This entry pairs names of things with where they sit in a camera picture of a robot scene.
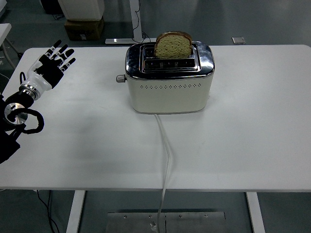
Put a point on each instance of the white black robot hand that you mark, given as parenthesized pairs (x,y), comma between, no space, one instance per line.
(40,81)

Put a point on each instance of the grey toaster lever knob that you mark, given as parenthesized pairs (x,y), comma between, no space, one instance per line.
(120,78)

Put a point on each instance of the cream chrome two-slot toaster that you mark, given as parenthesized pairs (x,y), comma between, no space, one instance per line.
(167,97)

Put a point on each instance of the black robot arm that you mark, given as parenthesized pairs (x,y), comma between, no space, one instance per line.
(9,143)

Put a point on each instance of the brown cardboard box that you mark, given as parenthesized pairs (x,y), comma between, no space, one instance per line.
(83,30)

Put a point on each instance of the black equipment base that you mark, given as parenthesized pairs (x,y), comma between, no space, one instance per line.
(51,6)

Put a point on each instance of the white appliance housing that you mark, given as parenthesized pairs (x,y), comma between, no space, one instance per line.
(81,8)

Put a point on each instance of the white desk leg with foot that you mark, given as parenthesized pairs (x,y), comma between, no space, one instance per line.
(135,19)

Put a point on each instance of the white table leg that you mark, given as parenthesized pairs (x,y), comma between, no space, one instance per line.
(254,211)
(75,211)

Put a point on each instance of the brown bread slice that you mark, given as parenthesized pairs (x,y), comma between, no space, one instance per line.
(173,47)

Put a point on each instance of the grey floor socket plate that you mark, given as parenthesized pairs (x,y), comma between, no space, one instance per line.
(238,40)

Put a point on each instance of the grey metal plate with screws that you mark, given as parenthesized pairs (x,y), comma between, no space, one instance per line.
(194,223)

